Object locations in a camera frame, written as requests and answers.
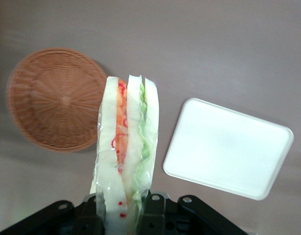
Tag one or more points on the beige rectangular tray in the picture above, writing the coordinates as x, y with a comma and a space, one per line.
226, 149

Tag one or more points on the triangle sandwich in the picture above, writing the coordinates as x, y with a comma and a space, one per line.
130, 137

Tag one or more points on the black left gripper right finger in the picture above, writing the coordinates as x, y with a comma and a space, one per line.
154, 213

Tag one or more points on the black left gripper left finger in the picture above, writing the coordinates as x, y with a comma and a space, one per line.
90, 215

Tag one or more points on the round brown wicker basket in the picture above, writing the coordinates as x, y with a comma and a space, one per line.
50, 102

